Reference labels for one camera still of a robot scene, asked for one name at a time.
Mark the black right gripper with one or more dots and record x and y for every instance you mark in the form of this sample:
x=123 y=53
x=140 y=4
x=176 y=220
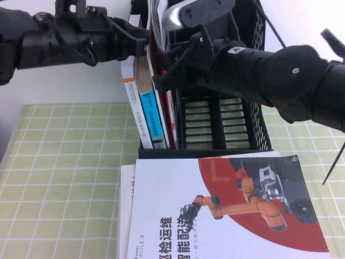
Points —
x=200 y=67

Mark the white book orange band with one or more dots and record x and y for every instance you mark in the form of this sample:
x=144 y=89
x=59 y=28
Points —
x=137 y=116

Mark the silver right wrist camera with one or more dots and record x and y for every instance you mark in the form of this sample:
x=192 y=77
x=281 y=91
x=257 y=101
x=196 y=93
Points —
x=188 y=13

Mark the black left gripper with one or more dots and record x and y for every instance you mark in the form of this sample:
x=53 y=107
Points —
x=107 y=43

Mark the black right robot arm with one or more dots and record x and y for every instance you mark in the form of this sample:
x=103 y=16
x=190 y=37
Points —
x=269 y=73

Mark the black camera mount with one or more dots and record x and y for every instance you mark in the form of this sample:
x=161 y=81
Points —
x=199 y=36
x=81 y=13

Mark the white red logistics brochure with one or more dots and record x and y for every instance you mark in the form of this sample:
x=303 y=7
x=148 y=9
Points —
x=155 y=54

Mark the blue spine book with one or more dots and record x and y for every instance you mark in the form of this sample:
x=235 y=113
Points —
x=152 y=116

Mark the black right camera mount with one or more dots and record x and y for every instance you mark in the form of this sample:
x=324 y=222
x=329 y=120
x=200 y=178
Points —
x=199 y=36

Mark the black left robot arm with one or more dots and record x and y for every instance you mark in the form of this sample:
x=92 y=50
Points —
x=27 y=48

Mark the black plastic book holder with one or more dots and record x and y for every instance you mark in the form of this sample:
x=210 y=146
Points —
x=188 y=153

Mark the green checked tablecloth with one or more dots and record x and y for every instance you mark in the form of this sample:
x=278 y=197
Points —
x=67 y=175

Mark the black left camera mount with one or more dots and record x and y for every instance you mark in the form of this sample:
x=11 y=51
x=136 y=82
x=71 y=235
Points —
x=81 y=13

